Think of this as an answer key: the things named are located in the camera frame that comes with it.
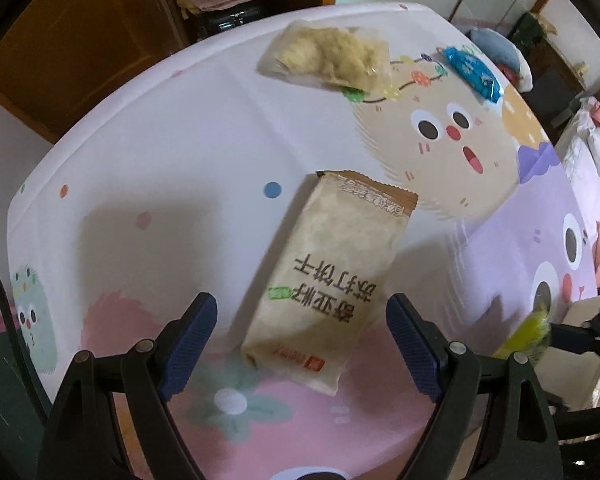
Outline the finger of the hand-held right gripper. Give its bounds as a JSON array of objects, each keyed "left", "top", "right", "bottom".
[{"left": 547, "top": 324, "right": 600, "bottom": 356}]

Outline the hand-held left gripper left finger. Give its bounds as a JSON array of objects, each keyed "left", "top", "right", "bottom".
[{"left": 37, "top": 291, "right": 218, "bottom": 480}]

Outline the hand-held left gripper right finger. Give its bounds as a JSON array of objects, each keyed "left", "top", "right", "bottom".
[{"left": 386, "top": 294, "right": 566, "bottom": 480}]

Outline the beige cardboard box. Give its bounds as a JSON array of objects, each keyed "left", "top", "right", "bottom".
[{"left": 560, "top": 300, "right": 600, "bottom": 411}]

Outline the small green snack packet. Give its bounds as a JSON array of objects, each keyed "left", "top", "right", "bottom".
[{"left": 495, "top": 307, "right": 553, "bottom": 361}]

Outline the beige cracker packet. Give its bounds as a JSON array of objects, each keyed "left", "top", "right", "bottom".
[{"left": 240, "top": 170, "right": 420, "bottom": 397}]

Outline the cartoon printed tablecloth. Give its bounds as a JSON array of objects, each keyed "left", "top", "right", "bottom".
[{"left": 5, "top": 2, "right": 600, "bottom": 480}]

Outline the blue foil candy packet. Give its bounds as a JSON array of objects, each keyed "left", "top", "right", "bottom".
[{"left": 437, "top": 45, "right": 505, "bottom": 106}]

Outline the clear packet of pale flakes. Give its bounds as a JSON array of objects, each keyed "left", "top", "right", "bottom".
[{"left": 256, "top": 20, "right": 396, "bottom": 101}]

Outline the brown wooden cabinet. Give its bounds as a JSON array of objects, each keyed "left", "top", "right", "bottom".
[{"left": 0, "top": 0, "right": 191, "bottom": 143}]

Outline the black glossy case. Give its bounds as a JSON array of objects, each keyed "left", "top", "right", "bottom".
[{"left": 195, "top": 2, "right": 281, "bottom": 43}]

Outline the black cable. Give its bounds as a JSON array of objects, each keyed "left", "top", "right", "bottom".
[{"left": 0, "top": 247, "right": 48, "bottom": 426}]

